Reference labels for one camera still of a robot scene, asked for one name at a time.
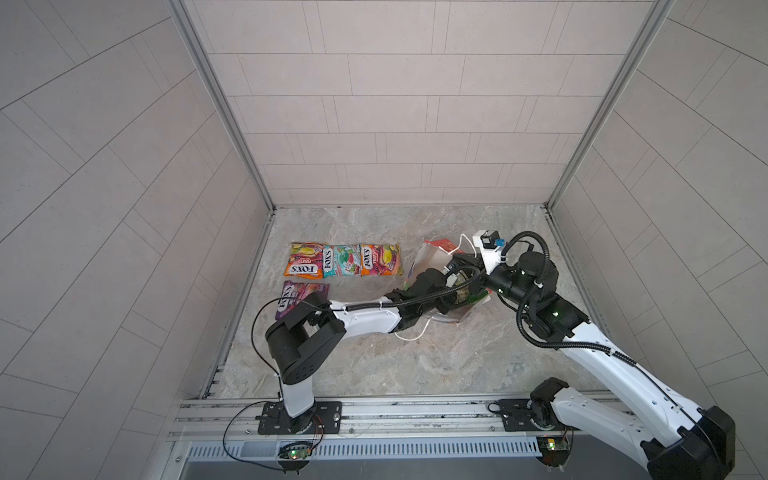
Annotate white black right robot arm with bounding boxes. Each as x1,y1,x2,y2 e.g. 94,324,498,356
449,249,736,479

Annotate aluminium corner post left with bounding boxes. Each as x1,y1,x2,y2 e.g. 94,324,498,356
167,0,276,214

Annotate left green circuit board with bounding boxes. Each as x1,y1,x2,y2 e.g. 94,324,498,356
277,441,314,461

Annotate aluminium corner post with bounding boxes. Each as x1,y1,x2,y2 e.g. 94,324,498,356
167,0,276,214
545,0,676,212

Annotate aluminium corner post right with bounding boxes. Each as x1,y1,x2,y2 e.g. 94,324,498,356
545,0,676,212

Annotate red paper gift bag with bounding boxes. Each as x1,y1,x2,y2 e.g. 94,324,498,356
387,239,483,341

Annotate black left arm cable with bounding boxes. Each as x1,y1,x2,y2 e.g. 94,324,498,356
221,266,481,472

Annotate green Fox's candy bag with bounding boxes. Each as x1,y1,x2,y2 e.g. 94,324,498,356
461,288,490,307

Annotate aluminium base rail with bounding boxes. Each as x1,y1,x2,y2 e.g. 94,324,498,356
166,391,651,440

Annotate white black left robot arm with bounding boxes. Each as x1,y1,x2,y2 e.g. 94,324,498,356
265,266,481,434

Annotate green circuit board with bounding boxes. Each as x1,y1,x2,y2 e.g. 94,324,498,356
277,441,314,461
536,437,571,468

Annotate red orange Fox's candy bag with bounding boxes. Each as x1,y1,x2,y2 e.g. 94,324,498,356
284,242,324,280

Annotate purple snack packet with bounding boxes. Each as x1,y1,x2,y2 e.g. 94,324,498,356
275,280,330,321

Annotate right green circuit board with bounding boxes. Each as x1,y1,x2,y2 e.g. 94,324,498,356
536,437,571,468

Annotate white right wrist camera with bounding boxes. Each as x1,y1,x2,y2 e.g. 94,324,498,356
472,230,505,275

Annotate teal snack packet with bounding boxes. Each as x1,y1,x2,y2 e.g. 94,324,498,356
322,244,361,278

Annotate orange snack packet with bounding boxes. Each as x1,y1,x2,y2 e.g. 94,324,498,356
360,244,402,276

